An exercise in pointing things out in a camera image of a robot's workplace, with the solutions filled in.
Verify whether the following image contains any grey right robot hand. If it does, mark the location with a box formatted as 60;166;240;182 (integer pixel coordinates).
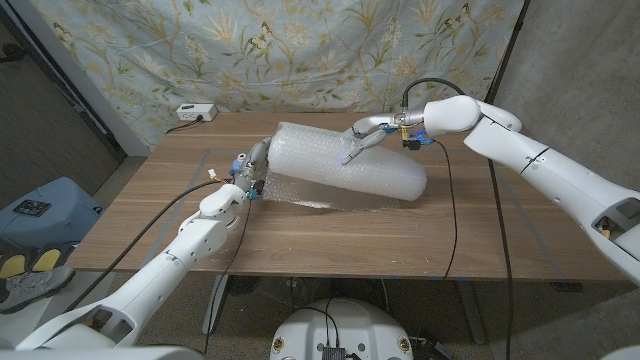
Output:
338;110;426;166

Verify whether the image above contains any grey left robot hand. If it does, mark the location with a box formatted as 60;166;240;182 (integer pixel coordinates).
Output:
230;137;274;200

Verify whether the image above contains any clear bubble wrap roll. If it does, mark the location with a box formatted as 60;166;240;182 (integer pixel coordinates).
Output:
262;121;429;212

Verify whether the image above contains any white power strip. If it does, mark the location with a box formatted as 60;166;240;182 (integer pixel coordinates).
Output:
175;103;219;123

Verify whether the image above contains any floral light blue backdrop cloth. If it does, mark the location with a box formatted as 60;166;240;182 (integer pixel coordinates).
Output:
29;0;526;151

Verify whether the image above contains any black backdrop stand pole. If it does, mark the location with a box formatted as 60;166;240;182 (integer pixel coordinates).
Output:
480;0;531;114

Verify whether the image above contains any white table leg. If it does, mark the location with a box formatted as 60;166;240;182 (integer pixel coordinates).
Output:
454;279;489;345
202;274;231;335

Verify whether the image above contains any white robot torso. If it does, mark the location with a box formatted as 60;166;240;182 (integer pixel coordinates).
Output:
269;298;415;360

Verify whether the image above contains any blue plastic storage bin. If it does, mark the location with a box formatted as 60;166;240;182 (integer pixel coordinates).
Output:
0;176;105;251

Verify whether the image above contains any flat black patterned device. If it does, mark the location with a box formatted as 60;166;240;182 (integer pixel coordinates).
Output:
12;199;53;218

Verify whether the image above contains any shoe with yellow insole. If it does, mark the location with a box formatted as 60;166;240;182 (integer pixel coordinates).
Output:
0;253;29;280
30;248;62;274

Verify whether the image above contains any grey sneaker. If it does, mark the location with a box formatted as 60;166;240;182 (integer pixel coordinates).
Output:
0;264;76;315

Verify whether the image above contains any black power strip cord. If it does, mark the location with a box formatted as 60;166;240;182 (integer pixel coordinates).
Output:
165;115;204;135

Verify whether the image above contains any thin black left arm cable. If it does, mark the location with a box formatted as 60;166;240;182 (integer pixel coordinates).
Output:
202;199;254;354

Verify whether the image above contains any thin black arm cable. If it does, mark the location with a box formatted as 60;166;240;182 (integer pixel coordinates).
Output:
202;199;254;354
432;139;460;281

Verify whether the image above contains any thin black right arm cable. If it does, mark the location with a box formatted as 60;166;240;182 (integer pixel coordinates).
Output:
432;139;460;281

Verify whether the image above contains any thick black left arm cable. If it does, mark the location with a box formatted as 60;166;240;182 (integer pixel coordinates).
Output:
64;178;234;314

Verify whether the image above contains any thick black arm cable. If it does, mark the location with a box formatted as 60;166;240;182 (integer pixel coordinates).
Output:
401;77;516;360
64;178;234;314

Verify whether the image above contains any black torso cable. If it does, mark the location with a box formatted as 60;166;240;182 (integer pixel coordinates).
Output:
292;299;342;349

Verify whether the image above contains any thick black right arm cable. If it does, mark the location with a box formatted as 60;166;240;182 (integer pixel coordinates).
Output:
401;77;516;360

